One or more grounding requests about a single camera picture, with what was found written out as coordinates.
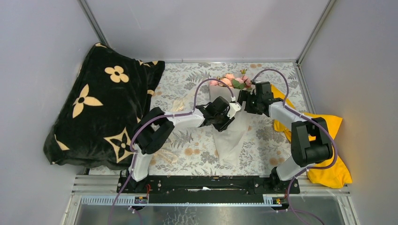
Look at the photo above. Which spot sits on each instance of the floral tablecloth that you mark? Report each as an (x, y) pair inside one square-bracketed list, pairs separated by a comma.
[(192, 151)]

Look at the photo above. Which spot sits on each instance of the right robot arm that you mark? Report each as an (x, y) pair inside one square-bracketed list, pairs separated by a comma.
[(310, 139)]

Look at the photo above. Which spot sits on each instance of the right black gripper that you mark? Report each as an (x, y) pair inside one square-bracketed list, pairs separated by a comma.
[(245, 96)]

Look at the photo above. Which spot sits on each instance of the white wrapping paper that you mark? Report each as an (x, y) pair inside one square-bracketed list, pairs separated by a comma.
[(229, 142)]

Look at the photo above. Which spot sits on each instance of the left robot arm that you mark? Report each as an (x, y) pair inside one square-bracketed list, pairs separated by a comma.
[(155, 128)]

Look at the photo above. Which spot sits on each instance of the black flower-pattern blanket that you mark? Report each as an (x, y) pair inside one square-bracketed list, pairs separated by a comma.
[(110, 96)]

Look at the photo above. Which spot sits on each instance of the pink fake flower bouquet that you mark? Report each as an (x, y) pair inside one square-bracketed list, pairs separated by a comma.
[(239, 81)]

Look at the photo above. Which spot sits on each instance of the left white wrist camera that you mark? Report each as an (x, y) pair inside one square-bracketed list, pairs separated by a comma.
[(233, 108)]

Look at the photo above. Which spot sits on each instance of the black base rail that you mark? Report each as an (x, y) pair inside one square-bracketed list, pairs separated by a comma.
[(206, 189)]

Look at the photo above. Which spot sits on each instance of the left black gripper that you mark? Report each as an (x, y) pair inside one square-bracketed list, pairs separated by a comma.
[(226, 122)]

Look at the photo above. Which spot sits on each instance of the cream ribbon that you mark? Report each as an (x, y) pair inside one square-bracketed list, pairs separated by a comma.
[(174, 108)]

